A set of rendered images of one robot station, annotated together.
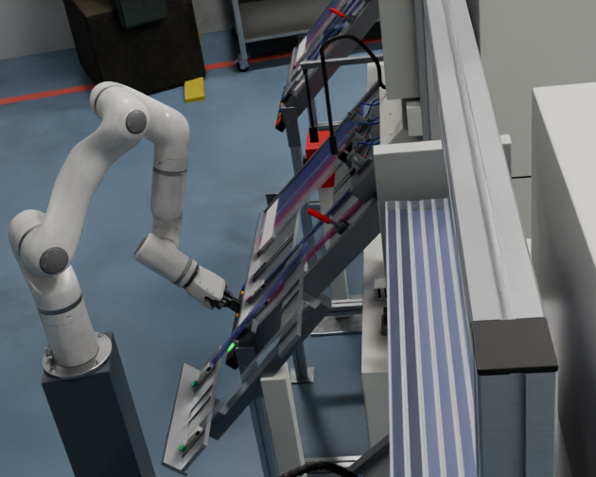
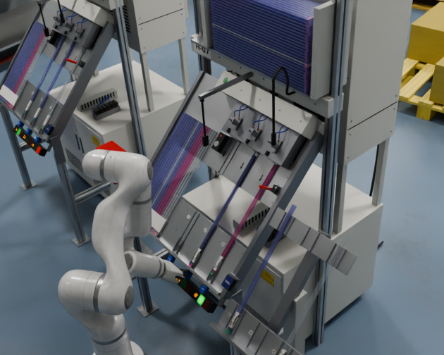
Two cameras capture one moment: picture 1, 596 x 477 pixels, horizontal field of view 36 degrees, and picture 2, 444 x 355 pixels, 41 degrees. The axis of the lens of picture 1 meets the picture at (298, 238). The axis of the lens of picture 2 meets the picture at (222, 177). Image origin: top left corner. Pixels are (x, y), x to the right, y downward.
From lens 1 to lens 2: 1.53 m
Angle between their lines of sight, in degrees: 38
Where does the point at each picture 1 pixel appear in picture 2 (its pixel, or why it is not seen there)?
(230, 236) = not seen: outside the picture
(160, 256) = (145, 263)
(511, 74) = (363, 65)
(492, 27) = (359, 41)
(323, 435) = (197, 334)
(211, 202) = not seen: outside the picture
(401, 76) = (323, 83)
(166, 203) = (147, 223)
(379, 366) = (288, 265)
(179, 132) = not seen: hidden behind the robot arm
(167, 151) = not seen: hidden behind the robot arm
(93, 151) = (123, 205)
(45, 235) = (120, 281)
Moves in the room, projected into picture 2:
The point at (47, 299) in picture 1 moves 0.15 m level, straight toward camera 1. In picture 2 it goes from (114, 330) to (156, 344)
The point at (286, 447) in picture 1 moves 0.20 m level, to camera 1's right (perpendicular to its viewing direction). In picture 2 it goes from (300, 335) to (330, 302)
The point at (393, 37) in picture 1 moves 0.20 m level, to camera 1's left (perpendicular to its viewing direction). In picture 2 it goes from (321, 60) to (285, 84)
